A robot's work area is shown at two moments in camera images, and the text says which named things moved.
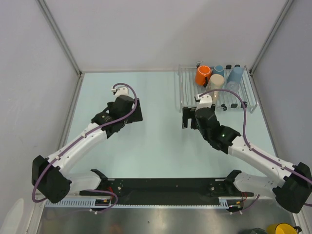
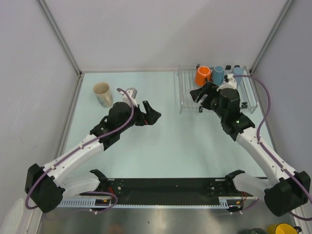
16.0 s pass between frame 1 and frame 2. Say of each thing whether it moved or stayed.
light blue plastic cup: stayed
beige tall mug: moved
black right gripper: moved
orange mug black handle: stayed
